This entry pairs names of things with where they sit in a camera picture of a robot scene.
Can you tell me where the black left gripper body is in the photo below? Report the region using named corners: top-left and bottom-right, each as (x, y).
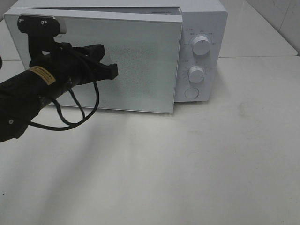
top-left (16, 15), bottom-right (94, 94)

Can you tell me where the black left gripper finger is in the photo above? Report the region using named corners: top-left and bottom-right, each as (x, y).
top-left (79, 63), bottom-right (119, 85)
top-left (67, 44), bottom-right (105, 64)

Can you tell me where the white microwave door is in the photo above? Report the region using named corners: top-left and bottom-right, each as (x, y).
top-left (4, 8), bottom-right (182, 113)

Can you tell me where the round white door-release button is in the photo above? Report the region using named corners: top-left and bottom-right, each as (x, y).
top-left (185, 88), bottom-right (199, 99)

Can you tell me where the white dial knob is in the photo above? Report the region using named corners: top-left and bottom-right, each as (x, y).
top-left (188, 66), bottom-right (205, 83)
top-left (192, 35), bottom-right (210, 56)

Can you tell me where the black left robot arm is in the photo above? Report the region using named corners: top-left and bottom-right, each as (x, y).
top-left (0, 14), bottom-right (119, 142)

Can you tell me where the white microwave oven body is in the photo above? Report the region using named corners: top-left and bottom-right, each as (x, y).
top-left (10, 0), bottom-right (228, 103)

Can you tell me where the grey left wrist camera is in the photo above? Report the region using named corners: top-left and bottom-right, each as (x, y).
top-left (17, 14), bottom-right (67, 38)

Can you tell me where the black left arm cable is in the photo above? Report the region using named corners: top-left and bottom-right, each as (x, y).
top-left (30, 42), bottom-right (99, 131)

